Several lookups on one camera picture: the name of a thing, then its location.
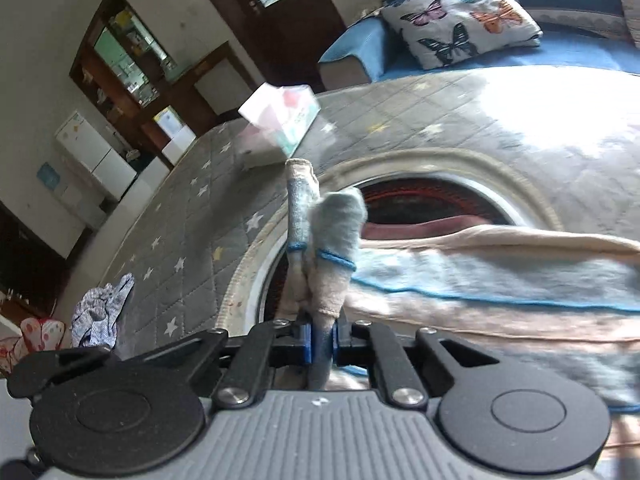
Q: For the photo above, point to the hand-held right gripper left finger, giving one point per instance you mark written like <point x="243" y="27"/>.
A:
<point x="306" y="345"/>

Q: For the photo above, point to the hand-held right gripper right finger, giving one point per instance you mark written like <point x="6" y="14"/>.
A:
<point x="341" y="345"/>

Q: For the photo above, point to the blue beige striped shirt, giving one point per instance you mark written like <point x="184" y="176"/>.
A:
<point x="475" y="305"/>

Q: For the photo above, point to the dark red cloth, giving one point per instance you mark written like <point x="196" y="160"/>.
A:
<point x="430" y="227"/>

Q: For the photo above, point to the round table heater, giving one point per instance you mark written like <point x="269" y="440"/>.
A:
<point x="425" y="195"/>

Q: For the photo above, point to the blue white patterned cloth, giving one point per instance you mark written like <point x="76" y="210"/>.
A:
<point x="102" y="312"/>

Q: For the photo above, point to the pink white tissue box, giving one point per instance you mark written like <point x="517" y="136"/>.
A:
<point x="280" y="120"/>

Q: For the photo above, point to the white box with green label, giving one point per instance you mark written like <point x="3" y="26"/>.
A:
<point x="175" y="132"/>

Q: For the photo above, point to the red white patterned cushion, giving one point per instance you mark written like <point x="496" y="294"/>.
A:
<point x="30" y="342"/>

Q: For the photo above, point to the white refrigerator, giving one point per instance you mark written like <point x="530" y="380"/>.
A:
<point x="95" y="157"/>

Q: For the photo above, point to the dark wooden door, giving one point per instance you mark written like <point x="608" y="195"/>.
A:
<point x="35" y="255"/>

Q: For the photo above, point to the dark wooden display cabinet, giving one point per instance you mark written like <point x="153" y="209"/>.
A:
<point x="150" y="75"/>

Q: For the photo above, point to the butterfly print pillow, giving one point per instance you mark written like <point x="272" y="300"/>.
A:
<point x="460" y="15"/>

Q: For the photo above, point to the blue sofa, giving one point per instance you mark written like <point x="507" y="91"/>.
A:
<point x="565" y="45"/>

